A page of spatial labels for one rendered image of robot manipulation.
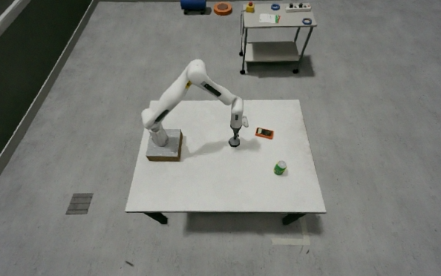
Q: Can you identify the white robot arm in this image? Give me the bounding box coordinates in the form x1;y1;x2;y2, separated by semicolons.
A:
141;59;249;147

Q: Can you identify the green and yellow drink can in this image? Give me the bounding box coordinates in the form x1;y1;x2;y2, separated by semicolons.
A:
273;160;287;175

